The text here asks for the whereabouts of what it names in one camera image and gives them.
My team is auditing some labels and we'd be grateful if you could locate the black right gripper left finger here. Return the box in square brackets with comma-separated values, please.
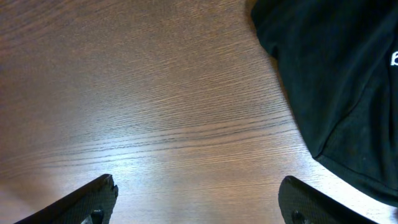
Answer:
[16, 174, 118, 224]

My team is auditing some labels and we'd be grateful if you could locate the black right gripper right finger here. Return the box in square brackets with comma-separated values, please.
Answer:
[278, 175, 376, 224]

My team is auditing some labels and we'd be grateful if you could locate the black t-shirt with white letters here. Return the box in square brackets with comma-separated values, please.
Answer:
[251, 0, 397, 206]

